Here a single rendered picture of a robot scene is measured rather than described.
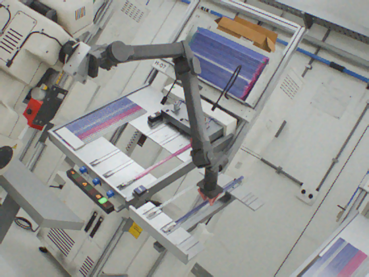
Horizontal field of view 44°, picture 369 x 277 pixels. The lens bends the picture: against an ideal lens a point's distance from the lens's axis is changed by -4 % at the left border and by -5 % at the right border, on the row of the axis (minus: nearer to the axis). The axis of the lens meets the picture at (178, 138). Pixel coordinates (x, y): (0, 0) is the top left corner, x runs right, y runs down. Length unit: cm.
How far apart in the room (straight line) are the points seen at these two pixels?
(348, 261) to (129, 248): 112
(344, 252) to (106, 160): 120
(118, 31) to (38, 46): 208
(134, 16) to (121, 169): 168
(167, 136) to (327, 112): 179
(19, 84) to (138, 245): 115
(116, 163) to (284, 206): 188
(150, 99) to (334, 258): 141
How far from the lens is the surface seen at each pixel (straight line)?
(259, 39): 298
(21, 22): 167
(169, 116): 253
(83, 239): 270
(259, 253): 391
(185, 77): 192
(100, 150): 242
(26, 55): 162
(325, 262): 198
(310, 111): 396
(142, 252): 247
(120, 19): 360
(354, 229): 215
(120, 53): 166
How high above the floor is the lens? 123
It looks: 4 degrees down
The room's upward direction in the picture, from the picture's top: 31 degrees clockwise
